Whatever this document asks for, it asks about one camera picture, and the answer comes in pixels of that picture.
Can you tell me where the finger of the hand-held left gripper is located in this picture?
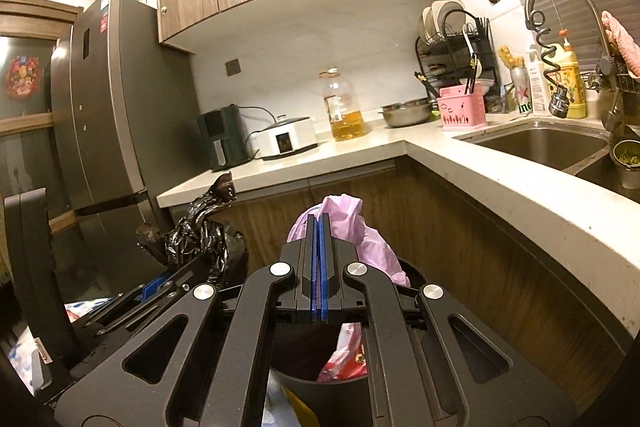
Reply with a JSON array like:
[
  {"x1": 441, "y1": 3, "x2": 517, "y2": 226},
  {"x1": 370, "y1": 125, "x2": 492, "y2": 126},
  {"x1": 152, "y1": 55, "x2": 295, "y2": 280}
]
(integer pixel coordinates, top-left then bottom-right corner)
[
  {"x1": 82, "y1": 279, "x2": 198, "y2": 339},
  {"x1": 140, "y1": 257, "x2": 222, "y2": 304}
]

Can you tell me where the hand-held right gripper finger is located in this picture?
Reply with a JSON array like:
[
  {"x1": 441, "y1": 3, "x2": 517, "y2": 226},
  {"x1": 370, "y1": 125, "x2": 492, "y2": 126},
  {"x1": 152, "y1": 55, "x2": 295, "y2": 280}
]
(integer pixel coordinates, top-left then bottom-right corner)
[
  {"x1": 55, "y1": 213, "x2": 321, "y2": 427},
  {"x1": 322, "y1": 213, "x2": 579, "y2": 427}
]

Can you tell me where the pink plastic bag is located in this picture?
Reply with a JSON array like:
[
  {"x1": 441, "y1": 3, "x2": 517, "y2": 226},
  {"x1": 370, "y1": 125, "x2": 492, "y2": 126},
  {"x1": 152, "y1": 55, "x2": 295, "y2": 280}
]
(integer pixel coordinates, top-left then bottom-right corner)
[{"x1": 286, "y1": 193, "x2": 412, "y2": 289}]

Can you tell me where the black plastic bag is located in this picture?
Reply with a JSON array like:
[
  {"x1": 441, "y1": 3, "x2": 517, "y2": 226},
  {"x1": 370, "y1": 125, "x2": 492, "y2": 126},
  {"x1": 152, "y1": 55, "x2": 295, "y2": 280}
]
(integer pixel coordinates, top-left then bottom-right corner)
[{"x1": 136, "y1": 172, "x2": 250, "y2": 284}]

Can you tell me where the large red snack bag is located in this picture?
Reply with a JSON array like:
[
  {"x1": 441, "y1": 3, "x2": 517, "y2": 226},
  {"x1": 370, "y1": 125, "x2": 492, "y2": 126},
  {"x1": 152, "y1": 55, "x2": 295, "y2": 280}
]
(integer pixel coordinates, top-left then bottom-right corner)
[{"x1": 316, "y1": 322, "x2": 369, "y2": 383}]

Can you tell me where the black trash bin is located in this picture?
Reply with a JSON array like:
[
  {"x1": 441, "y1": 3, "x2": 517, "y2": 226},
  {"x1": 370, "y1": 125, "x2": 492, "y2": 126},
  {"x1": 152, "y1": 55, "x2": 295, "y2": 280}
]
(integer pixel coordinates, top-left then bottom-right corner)
[{"x1": 267, "y1": 257, "x2": 437, "y2": 427}]

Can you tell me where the white electric cooker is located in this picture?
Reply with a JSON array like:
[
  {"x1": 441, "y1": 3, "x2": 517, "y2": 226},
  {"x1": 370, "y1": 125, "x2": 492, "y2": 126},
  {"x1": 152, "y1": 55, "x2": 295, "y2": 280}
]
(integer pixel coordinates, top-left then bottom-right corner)
[{"x1": 248, "y1": 114, "x2": 320, "y2": 162}]

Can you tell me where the wooden glass door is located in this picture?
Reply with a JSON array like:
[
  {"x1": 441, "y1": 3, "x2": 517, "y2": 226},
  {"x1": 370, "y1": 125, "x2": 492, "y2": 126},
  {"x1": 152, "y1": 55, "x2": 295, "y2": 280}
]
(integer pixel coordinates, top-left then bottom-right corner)
[{"x1": 0, "y1": 0, "x2": 84, "y2": 239}]

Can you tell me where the dark green air fryer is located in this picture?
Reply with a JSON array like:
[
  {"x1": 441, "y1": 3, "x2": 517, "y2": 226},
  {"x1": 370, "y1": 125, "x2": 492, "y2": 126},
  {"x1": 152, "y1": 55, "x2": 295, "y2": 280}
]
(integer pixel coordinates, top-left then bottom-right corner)
[{"x1": 196, "y1": 104, "x2": 250, "y2": 173}]

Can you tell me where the cooking oil bottle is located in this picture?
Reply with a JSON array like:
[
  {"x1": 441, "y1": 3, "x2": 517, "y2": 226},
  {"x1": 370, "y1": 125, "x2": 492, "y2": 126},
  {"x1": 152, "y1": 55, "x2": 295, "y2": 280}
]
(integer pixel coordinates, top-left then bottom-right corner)
[{"x1": 320, "y1": 68, "x2": 370, "y2": 143}]

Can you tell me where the steel mixing bowl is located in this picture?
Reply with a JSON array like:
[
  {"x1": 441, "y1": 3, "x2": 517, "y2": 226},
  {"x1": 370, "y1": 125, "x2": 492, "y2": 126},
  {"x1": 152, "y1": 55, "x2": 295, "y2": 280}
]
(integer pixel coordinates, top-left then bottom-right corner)
[{"x1": 378, "y1": 98, "x2": 436, "y2": 129}]

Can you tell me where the grey refrigerator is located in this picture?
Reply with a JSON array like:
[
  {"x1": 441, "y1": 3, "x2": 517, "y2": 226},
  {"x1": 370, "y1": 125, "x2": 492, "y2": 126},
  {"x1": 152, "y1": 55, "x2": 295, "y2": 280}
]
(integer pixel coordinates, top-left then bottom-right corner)
[{"x1": 50, "y1": 0, "x2": 202, "y2": 279}]

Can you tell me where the red door decoration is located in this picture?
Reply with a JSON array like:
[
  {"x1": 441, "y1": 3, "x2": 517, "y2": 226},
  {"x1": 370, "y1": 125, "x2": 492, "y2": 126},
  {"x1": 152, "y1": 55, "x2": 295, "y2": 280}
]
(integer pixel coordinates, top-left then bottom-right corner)
[{"x1": 6, "y1": 54, "x2": 42, "y2": 98}]

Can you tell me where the wooden kitchen counter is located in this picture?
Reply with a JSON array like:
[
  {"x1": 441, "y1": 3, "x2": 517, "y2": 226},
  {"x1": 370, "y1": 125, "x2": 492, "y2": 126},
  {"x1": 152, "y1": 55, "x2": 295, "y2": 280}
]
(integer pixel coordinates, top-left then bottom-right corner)
[{"x1": 157, "y1": 109, "x2": 640, "y2": 414}]

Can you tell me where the pink utensil holder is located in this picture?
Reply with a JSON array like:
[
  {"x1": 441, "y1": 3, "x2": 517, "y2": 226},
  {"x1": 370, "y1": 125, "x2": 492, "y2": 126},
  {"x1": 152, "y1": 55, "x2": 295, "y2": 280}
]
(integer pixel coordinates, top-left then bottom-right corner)
[{"x1": 436, "y1": 79, "x2": 489, "y2": 132}]

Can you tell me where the black dish rack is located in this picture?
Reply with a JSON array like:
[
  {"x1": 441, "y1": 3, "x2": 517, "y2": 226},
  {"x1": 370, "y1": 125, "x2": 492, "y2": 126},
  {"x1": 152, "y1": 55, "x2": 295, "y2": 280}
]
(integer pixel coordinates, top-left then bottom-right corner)
[{"x1": 414, "y1": 0, "x2": 501, "y2": 100}]

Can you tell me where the steel kitchen sink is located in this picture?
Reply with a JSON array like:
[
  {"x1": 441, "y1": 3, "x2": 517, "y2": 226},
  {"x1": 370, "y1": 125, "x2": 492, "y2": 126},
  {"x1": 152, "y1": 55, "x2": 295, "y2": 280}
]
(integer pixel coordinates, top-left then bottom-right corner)
[{"x1": 452, "y1": 119, "x2": 640, "y2": 204}]

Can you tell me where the green drink can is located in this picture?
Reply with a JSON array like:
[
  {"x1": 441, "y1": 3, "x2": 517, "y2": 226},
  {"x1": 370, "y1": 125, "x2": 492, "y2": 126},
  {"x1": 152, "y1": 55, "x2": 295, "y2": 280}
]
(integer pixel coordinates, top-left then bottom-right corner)
[{"x1": 510, "y1": 67, "x2": 534, "y2": 114}]

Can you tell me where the white plate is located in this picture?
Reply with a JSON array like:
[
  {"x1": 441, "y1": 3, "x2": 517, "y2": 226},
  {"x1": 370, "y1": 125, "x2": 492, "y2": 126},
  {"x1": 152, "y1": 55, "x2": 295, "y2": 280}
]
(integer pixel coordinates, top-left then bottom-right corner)
[{"x1": 417, "y1": 0, "x2": 466, "y2": 42}]

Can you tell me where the white soap bottle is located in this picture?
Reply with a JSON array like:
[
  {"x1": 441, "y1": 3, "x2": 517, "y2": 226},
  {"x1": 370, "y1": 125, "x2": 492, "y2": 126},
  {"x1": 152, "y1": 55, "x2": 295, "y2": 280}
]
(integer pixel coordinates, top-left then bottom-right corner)
[{"x1": 525, "y1": 44, "x2": 551, "y2": 117}]

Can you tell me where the coiled faucet sprayer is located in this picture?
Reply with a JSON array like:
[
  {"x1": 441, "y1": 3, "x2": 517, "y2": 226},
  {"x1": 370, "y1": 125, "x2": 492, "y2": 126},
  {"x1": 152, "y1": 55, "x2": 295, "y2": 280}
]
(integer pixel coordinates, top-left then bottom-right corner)
[{"x1": 530, "y1": 9, "x2": 574, "y2": 117}]

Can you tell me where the yellow detergent bottle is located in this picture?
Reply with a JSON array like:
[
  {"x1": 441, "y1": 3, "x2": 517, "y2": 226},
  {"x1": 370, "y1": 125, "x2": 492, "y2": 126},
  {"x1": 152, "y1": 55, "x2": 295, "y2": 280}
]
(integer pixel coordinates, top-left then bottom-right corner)
[{"x1": 547, "y1": 29, "x2": 587, "y2": 120}]

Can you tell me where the steel sink strainer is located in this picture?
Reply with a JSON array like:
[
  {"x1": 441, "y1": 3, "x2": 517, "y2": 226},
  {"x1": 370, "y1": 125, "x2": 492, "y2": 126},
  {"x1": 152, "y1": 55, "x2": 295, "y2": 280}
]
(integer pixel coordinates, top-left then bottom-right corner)
[{"x1": 611, "y1": 139, "x2": 640, "y2": 190}]

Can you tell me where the black power cable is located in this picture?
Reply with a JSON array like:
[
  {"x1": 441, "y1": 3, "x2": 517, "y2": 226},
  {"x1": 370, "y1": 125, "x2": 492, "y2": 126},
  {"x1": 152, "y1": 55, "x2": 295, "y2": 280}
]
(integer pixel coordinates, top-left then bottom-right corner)
[{"x1": 239, "y1": 106, "x2": 281, "y2": 124}]

